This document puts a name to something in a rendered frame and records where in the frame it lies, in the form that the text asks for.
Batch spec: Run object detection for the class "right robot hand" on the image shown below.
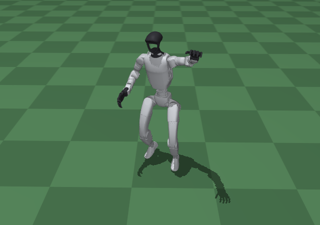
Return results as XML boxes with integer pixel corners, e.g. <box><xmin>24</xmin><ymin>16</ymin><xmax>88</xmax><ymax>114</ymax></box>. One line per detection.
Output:
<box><xmin>117</xmin><ymin>87</ymin><xmax>129</xmax><ymax>108</ymax></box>

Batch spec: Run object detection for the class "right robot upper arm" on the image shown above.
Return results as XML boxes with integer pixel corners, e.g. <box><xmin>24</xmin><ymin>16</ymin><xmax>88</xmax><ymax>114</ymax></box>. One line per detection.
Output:
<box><xmin>131</xmin><ymin>53</ymin><xmax>146</xmax><ymax>79</ymax></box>

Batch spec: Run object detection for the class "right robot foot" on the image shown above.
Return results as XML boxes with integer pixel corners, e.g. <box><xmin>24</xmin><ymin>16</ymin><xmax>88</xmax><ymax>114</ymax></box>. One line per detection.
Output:
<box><xmin>144</xmin><ymin>141</ymin><xmax>158</xmax><ymax>159</ymax></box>

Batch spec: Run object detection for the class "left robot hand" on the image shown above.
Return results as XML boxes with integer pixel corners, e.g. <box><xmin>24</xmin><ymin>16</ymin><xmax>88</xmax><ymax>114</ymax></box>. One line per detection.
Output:
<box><xmin>185</xmin><ymin>49</ymin><xmax>203</xmax><ymax>61</ymax></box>

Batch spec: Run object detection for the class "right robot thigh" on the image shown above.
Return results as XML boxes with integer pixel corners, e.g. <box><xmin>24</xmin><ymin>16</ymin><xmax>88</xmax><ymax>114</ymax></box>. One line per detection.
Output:
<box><xmin>139</xmin><ymin>95</ymin><xmax>156</xmax><ymax>139</ymax></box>

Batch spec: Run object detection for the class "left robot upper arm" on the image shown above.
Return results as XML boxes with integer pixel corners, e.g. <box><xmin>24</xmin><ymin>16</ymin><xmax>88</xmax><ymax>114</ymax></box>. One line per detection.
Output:
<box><xmin>167</xmin><ymin>55</ymin><xmax>193</xmax><ymax>68</ymax></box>

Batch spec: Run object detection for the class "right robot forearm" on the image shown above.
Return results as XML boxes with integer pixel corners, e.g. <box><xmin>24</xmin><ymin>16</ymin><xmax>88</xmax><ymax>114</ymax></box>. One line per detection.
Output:
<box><xmin>123</xmin><ymin>70</ymin><xmax>136</xmax><ymax>95</ymax></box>

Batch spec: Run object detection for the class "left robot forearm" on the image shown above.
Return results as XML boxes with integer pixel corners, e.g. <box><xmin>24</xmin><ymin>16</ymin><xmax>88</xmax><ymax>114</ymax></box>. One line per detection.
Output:
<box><xmin>186</xmin><ymin>56</ymin><xmax>198</xmax><ymax>65</ymax></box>

